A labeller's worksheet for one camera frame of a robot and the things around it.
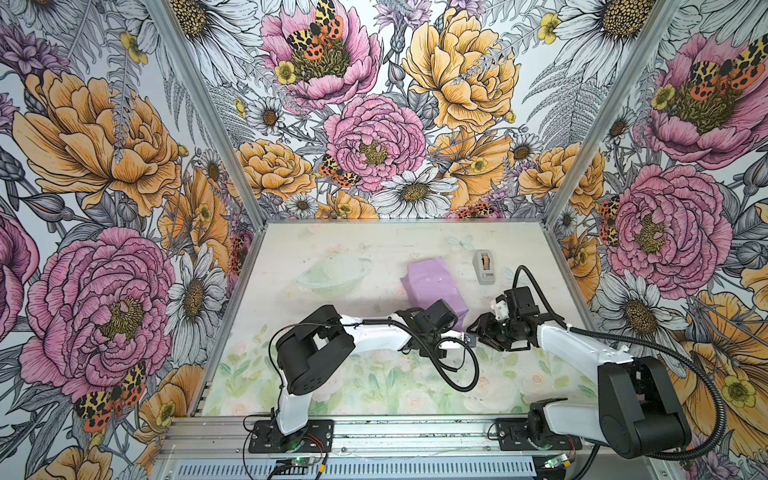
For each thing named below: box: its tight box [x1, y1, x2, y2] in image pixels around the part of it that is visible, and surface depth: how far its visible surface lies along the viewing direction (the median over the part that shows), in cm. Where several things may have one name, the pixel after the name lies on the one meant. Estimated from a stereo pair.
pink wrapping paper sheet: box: [400, 256, 469, 332], surface depth 96 cm
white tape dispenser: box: [472, 250, 496, 285], surface depth 106 cm
